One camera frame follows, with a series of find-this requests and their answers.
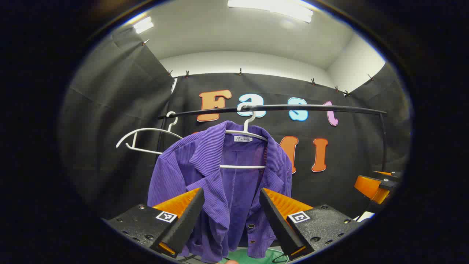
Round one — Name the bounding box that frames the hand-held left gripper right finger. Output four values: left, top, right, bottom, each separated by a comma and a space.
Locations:
259, 188, 363, 260

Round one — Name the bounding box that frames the green laundry hamper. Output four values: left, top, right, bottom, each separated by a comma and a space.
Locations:
220, 247, 290, 264

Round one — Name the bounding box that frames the white plastic hanger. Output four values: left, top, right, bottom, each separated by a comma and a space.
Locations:
116, 111, 184, 155
219, 103, 269, 170

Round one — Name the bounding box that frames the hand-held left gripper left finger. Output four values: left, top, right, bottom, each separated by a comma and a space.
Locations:
102, 187, 206, 259

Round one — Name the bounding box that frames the purple corduroy jacket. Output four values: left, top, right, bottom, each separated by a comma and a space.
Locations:
147, 120, 293, 264

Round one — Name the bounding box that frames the small ceiling light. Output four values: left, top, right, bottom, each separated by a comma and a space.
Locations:
133, 16, 154, 34

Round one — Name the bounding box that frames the long ceiling light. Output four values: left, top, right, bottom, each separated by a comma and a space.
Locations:
227, 0, 314, 23

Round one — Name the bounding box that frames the black backdrop cloth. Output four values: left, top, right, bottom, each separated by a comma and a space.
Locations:
59, 26, 413, 220

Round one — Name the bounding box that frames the black clothes rack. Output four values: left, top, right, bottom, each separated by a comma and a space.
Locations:
156, 104, 388, 173

